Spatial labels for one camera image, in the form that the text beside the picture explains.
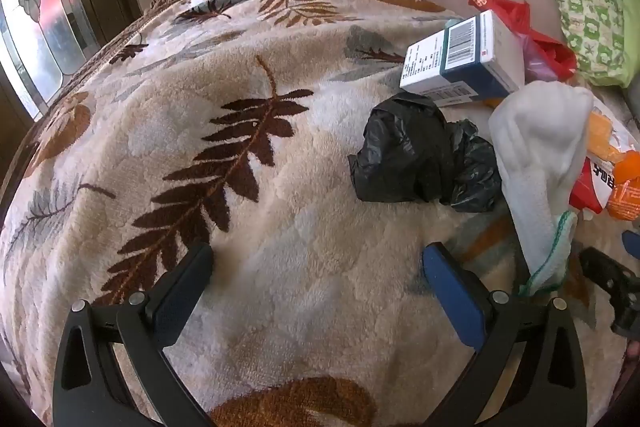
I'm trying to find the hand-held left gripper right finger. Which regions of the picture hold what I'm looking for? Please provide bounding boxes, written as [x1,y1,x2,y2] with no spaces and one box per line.
[422,242,588,427]

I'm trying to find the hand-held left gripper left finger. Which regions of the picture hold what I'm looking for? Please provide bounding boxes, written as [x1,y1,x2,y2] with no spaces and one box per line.
[52,242,216,427]

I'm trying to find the white cloth with green trim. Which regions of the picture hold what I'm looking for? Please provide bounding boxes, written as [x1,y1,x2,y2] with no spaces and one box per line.
[488,81,596,298]

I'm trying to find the white blue medicine box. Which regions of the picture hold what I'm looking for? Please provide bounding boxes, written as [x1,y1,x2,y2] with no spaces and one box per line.
[399,10,526,108]

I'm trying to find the orange white snack packet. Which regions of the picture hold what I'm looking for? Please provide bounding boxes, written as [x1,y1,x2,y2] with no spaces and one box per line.
[570,102,640,223]

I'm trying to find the leaf print fleece blanket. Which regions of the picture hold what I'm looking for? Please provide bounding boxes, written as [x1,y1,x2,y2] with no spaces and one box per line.
[0,0,640,427]

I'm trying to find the grey pillow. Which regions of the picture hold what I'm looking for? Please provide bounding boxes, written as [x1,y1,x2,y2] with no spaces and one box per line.
[620,77,640,132]

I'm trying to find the black plastic bag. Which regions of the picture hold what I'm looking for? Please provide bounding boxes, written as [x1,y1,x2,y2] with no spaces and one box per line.
[348,92,502,214]

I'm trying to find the red plastic bag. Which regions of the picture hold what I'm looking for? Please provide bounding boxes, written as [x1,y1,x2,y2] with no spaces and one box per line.
[468,0,578,82]

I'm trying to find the stained glass window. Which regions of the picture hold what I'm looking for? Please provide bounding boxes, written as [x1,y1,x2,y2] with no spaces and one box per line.
[0,0,101,120]

